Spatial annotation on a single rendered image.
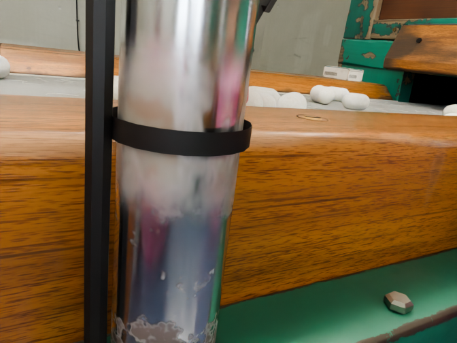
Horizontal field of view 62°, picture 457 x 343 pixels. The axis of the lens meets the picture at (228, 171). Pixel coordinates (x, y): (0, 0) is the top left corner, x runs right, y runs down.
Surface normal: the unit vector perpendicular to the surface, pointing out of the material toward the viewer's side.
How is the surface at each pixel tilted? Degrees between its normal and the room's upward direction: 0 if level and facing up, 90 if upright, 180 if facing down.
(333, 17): 90
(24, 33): 90
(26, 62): 45
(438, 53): 67
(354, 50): 90
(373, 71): 88
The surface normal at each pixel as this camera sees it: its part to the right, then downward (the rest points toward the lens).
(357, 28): -0.88, 0.07
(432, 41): -0.75, -0.33
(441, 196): 0.48, 0.32
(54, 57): 0.42, -0.45
